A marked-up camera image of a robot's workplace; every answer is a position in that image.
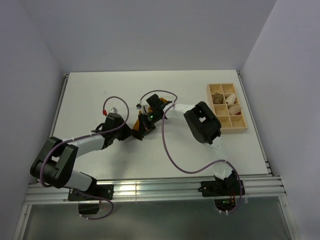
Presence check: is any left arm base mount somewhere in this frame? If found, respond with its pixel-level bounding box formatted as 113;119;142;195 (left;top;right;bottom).
67;184;115;215

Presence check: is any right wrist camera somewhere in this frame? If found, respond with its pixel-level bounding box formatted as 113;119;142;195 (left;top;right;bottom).
136;101;146;114

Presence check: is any aluminium frame rail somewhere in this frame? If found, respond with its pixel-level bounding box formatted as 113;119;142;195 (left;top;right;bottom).
23;175;286;205

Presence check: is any upper rolled cream sock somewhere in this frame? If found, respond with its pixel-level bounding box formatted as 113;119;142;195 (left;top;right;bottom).
225;93;237;104

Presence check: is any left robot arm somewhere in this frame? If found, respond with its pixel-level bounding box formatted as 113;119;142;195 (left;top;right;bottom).
30;113;132;200

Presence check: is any wooden compartment box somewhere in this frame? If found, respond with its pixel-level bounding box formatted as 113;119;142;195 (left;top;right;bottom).
206;83;247;134

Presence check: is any brown sock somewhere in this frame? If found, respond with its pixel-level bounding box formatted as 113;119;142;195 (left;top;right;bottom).
212;92;224;105

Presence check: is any lower rolled cream sock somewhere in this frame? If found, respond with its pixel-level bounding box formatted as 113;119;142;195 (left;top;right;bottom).
228;104;242;116

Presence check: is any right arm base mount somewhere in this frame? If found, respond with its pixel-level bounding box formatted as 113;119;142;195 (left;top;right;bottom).
197;178;246;212

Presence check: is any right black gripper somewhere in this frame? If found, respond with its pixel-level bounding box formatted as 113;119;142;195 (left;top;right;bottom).
137;110;160;139

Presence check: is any mustard striped sock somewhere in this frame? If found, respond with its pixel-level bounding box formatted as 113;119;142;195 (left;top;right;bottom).
132;94;171;140

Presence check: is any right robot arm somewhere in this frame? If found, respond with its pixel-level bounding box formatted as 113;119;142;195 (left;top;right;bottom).
132;94;241;195

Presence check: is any rolled cream sock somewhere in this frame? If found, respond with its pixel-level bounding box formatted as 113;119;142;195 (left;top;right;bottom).
228;104;242;116
225;93;237;104

